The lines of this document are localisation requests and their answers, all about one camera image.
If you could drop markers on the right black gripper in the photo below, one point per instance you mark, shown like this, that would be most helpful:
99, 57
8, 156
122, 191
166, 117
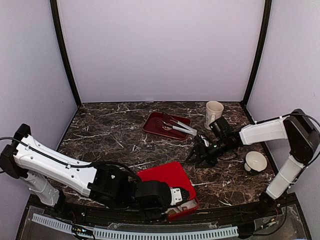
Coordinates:
197, 149

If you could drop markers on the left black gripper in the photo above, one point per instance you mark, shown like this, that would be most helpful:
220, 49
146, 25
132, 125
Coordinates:
155, 217

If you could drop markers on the small brown chocolate piece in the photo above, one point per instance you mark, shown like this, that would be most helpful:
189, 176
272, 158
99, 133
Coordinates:
172, 212

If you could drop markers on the red box lid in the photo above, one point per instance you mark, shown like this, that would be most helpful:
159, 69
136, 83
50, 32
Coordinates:
171, 173

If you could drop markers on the red box with liners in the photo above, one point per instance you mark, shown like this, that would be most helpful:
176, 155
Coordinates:
192, 207

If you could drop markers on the metal tongs white handles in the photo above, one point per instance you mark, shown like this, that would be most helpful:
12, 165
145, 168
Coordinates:
168, 123

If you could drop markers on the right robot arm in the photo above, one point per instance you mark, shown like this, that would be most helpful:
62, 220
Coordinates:
297, 133

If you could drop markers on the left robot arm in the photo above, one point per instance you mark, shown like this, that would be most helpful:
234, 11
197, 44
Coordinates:
109, 183

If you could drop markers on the cream mug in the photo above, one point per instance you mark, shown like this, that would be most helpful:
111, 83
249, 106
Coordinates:
213, 111

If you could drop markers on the white bowl dark base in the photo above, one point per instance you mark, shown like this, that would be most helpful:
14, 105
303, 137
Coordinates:
255, 162

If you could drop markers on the dark red tray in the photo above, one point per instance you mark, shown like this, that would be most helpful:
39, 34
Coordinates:
151, 127

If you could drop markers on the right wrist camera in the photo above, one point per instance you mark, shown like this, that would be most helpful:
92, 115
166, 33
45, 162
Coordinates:
220, 128

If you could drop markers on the grey cable duct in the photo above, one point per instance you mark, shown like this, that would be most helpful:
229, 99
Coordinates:
98, 233

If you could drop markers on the right black frame post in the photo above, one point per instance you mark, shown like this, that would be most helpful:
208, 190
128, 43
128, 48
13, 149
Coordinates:
259, 51

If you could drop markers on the black frame post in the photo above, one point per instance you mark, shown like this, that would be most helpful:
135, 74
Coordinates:
63, 51
259, 51

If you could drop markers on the left black frame post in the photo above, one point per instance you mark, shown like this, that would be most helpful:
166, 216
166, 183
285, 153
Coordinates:
63, 51

